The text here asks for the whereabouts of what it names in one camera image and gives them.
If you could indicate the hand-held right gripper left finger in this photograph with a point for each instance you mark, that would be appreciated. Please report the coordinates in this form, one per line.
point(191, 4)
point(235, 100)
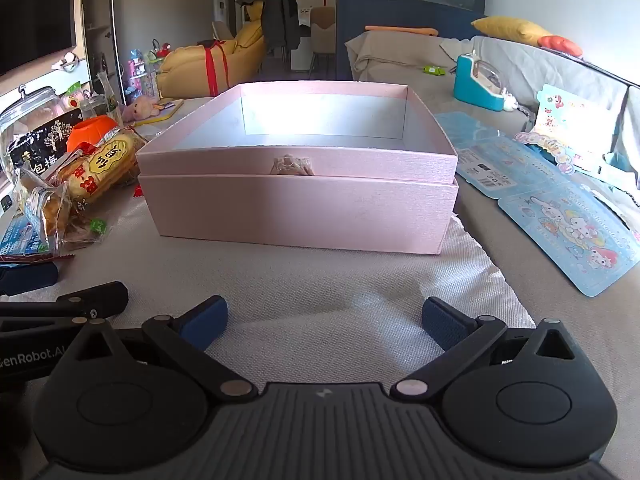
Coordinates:
point(206, 322)

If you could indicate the blue barcode card pack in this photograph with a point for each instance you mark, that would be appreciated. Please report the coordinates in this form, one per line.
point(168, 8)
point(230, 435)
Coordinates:
point(500, 167)

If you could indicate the pink plush toy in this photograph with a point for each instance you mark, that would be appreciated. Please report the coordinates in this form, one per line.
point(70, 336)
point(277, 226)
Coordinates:
point(140, 107)

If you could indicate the orange pumpkin bucket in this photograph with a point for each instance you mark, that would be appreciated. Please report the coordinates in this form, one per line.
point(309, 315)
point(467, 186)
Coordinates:
point(90, 130)

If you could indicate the yellow picture book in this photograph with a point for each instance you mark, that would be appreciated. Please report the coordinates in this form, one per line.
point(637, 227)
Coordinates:
point(167, 110)

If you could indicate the dark hanging coat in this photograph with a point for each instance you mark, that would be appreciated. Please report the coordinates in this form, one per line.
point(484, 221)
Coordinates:
point(280, 15)

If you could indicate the grey covered sofa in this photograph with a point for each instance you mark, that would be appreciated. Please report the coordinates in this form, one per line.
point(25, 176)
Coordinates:
point(390, 60)

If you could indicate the white shelf unit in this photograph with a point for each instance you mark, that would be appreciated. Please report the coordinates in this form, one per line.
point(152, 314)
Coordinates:
point(97, 20)

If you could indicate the teal toy machine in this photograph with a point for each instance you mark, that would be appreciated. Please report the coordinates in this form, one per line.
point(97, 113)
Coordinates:
point(467, 80)

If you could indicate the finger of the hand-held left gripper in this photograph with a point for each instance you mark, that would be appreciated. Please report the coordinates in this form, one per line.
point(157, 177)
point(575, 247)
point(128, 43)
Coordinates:
point(95, 297)
point(27, 277)

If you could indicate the red green toy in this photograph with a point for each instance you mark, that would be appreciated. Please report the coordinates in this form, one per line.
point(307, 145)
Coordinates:
point(162, 51)

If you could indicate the orange pastry packet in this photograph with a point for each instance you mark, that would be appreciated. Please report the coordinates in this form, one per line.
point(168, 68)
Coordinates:
point(47, 212)

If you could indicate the pink cardboard box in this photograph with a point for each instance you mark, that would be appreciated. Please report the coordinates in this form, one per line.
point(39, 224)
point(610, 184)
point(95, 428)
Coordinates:
point(300, 210)

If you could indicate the yellow lounge chair red ribbon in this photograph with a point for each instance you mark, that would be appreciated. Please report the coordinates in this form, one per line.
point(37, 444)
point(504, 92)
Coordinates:
point(190, 67)

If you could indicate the yellow pillow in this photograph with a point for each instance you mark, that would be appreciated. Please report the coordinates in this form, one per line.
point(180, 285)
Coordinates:
point(510, 27)

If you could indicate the blue seaweed snack packet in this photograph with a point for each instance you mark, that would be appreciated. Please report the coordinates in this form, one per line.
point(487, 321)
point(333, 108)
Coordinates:
point(17, 237)

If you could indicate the orange pillow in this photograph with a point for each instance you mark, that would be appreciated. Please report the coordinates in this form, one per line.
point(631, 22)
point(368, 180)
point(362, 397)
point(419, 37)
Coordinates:
point(562, 45)

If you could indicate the small green candy packet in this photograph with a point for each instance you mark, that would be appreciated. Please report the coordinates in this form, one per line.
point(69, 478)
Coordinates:
point(98, 225)

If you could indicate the colourful toy set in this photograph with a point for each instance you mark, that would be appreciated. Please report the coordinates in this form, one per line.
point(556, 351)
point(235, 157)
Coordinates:
point(136, 70)

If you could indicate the white woven cloth mat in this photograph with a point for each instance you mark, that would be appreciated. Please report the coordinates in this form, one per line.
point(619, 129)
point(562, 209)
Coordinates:
point(325, 285)

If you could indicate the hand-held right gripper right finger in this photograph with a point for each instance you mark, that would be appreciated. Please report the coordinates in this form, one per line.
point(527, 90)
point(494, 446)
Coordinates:
point(444, 323)

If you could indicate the long rice cracker pack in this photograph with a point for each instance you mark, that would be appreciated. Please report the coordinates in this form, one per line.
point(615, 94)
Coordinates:
point(100, 167)

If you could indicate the beige dining chair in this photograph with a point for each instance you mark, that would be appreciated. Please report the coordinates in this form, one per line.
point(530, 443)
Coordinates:
point(322, 35)

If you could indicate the round glass jar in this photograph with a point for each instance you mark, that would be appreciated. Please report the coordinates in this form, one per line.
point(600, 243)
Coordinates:
point(30, 102)

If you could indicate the long orange cushion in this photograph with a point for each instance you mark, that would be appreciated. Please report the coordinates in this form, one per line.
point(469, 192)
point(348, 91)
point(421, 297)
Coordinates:
point(400, 30)

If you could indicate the blue cartoon card pack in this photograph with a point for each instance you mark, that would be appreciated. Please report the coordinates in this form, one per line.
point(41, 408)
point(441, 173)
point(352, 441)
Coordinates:
point(565, 240)

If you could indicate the colourful cartoon card pack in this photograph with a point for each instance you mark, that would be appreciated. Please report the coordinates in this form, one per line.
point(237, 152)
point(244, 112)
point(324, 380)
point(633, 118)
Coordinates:
point(575, 115)

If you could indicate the white side table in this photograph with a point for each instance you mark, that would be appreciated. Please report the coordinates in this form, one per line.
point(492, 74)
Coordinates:
point(197, 105)

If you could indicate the black plum bag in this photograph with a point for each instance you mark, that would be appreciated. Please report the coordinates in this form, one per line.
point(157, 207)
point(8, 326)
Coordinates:
point(42, 142)

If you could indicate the black television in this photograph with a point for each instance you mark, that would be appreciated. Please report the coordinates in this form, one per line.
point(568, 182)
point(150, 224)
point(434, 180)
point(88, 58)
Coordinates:
point(30, 10)

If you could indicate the plain light blue card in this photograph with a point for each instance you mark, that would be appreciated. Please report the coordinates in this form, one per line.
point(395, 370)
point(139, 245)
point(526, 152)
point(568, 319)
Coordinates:
point(465, 127)

